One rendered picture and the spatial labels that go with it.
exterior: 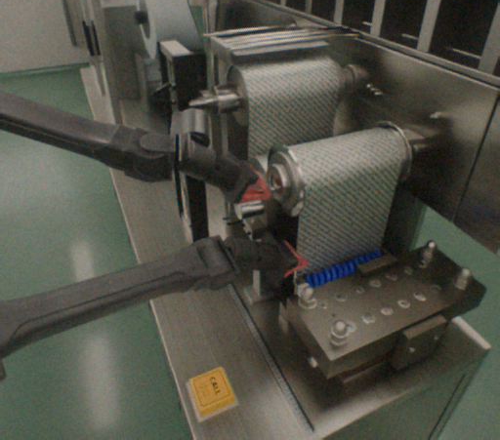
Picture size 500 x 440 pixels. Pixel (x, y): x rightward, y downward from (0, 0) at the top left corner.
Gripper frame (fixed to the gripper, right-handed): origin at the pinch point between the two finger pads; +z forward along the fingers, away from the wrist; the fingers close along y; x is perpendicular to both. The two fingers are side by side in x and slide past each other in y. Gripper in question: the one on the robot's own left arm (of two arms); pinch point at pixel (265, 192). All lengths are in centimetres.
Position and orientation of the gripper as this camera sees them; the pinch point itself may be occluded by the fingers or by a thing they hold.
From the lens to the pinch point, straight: 78.4
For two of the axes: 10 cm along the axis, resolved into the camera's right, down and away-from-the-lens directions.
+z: 7.2, 3.3, 6.1
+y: 4.3, 4.8, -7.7
